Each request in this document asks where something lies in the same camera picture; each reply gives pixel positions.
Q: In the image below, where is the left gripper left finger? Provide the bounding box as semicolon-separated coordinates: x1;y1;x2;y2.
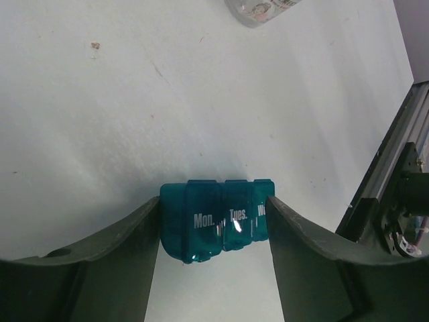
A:
1;197;160;321

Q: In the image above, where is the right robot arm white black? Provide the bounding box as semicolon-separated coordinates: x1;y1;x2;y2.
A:
379;142;428;258

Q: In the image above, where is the teal weekly pill organizer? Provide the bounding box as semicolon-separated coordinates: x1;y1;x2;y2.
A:
160;179;275;264

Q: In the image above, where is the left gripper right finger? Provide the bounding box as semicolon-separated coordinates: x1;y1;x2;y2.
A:
265;197;428;321

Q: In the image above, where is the clear pill bottle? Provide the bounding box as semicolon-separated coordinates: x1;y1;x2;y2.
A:
225;0;301;28

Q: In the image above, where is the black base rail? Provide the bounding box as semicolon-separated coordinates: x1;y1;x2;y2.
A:
336;82;428;252

